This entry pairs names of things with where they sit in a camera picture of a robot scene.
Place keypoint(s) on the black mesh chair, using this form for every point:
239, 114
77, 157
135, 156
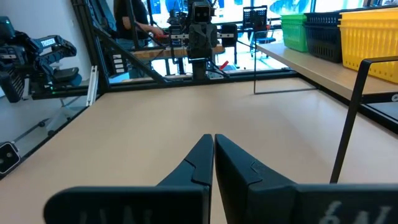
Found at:
255, 17

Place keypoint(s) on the small red object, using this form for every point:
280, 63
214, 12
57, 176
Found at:
224, 65

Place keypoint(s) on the black slotted plastic basket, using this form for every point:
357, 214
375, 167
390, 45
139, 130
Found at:
323, 40

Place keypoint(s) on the white aluminium bar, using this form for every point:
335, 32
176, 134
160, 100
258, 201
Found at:
92, 85

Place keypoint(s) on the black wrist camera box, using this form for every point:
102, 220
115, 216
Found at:
202, 12

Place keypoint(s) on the small black camera box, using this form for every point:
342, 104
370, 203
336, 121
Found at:
7, 157

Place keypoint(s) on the person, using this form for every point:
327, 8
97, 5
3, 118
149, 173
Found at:
136, 15

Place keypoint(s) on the wooden shelf with black frame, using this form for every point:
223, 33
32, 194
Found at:
326, 74

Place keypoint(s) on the green slotted plastic basket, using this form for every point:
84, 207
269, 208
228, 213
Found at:
293, 34

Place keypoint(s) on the black unit with white labels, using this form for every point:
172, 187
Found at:
118, 63

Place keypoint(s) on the wooden background table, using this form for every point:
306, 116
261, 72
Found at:
149, 53

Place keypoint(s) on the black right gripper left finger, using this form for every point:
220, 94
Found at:
130, 205

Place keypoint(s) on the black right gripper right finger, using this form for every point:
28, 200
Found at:
280, 205

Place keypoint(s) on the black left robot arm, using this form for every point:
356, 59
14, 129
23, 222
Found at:
199, 70

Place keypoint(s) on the yellow slotted plastic basket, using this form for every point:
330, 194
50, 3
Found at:
370, 40

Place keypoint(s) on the grey rolling stand base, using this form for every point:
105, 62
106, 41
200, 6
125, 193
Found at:
59, 119

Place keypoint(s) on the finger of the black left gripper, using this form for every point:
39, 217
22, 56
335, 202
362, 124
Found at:
176, 35
229, 35

